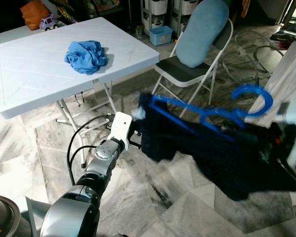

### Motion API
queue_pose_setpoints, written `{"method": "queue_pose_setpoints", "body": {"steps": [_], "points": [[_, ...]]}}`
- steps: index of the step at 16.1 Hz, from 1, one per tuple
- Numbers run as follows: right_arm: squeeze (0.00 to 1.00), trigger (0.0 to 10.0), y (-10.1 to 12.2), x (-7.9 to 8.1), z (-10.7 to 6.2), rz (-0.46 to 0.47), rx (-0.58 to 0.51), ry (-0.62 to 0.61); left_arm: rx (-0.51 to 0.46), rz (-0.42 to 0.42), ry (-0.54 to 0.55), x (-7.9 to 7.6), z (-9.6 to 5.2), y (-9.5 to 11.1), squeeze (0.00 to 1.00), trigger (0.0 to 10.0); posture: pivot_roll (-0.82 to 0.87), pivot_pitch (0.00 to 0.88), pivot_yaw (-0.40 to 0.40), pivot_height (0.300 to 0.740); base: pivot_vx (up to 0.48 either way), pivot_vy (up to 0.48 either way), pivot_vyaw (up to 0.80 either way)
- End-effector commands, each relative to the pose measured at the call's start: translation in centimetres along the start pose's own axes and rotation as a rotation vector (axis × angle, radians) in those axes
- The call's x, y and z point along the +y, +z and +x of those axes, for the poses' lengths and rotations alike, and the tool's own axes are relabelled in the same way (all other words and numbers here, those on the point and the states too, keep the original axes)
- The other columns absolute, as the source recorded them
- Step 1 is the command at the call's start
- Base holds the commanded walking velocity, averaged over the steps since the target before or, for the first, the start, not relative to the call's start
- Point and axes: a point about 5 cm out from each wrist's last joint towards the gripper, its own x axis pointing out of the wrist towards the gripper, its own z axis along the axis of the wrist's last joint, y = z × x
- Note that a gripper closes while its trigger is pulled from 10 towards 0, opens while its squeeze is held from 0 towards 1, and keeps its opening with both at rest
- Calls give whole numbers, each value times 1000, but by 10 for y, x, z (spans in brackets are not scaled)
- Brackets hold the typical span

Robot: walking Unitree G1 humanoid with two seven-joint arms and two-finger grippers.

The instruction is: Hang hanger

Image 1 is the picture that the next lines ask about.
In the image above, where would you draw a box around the blue plastic hanger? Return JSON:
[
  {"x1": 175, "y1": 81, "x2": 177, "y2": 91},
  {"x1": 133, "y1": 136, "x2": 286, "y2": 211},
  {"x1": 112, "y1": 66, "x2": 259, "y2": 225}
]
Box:
[{"x1": 148, "y1": 84, "x2": 274, "y2": 141}]

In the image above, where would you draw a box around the white storage rack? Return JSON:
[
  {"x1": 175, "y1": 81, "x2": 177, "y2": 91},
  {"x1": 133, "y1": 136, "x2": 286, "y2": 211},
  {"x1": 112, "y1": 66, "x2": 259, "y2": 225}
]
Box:
[{"x1": 141, "y1": 0, "x2": 188, "y2": 38}]

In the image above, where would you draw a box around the white plastic folding table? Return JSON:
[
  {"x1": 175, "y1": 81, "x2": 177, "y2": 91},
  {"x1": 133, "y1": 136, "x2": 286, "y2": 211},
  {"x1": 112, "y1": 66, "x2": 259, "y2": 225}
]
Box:
[{"x1": 0, "y1": 17, "x2": 161, "y2": 166}]

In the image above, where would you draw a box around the clear plastic hose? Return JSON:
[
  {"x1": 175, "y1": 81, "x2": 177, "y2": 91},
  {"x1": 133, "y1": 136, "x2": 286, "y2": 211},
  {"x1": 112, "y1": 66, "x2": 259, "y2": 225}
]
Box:
[{"x1": 222, "y1": 30, "x2": 287, "y2": 84}]

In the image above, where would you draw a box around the purple toy car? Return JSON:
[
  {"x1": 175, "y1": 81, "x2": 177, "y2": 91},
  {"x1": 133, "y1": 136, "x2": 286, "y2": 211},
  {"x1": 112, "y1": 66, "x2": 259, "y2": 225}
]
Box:
[{"x1": 39, "y1": 15, "x2": 59, "y2": 31}]

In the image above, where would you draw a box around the orange bag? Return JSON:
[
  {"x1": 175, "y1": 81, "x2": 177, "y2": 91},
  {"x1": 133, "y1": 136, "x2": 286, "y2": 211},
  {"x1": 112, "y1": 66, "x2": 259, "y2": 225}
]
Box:
[{"x1": 20, "y1": 0, "x2": 51, "y2": 30}]

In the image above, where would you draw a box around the white garment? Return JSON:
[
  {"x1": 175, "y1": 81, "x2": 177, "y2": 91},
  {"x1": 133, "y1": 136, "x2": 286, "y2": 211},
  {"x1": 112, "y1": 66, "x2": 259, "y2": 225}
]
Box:
[{"x1": 247, "y1": 42, "x2": 296, "y2": 126}]

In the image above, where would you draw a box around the dark navy garment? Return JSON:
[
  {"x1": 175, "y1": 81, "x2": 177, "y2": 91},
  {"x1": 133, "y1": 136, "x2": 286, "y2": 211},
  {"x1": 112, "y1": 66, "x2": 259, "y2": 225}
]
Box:
[{"x1": 138, "y1": 94, "x2": 296, "y2": 200}]

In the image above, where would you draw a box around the blue plastic basket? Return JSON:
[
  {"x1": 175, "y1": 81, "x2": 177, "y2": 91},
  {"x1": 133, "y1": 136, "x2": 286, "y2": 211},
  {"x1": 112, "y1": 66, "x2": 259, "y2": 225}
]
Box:
[{"x1": 149, "y1": 26, "x2": 174, "y2": 46}]

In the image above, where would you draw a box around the light blue pillow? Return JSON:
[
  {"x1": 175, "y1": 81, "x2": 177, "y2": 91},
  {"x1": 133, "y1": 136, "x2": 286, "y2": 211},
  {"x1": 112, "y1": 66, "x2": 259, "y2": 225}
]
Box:
[{"x1": 175, "y1": 0, "x2": 230, "y2": 69}]

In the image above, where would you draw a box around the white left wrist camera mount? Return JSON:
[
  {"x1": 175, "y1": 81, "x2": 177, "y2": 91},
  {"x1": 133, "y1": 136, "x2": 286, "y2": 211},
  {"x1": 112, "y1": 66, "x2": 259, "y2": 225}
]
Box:
[{"x1": 108, "y1": 112, "x2": 134, "y2": 151}]

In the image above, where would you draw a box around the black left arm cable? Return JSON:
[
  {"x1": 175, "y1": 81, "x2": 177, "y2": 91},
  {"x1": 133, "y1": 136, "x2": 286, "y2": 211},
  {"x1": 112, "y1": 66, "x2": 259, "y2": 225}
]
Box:
[
  {"x1": 68, "y1": 115, "x2": 114, "y2": 186},
  {"x1": 80, "y1": 145, "x2": 100, "y2": 173}
]

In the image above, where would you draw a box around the blue crumpled cloth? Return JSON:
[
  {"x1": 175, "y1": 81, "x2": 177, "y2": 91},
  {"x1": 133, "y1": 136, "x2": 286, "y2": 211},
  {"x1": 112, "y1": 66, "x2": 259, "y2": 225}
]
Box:
[{"x1": 64, "y1": 40, "x2": 109, "y2": 75}]

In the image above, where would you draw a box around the orange towel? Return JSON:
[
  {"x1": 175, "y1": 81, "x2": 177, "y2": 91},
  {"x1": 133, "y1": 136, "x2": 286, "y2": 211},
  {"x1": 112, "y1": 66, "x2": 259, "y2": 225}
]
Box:
[{"x1": 241, "y1": 0, "x2": 251, "y2": 18}]

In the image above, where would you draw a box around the white folding chair grey seat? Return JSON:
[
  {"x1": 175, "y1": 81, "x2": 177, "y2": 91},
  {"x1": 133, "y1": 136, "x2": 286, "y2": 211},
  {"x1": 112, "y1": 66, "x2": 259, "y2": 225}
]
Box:
[{"x1": 153, "y1": 17, "x2": 235, "y2": 119}]

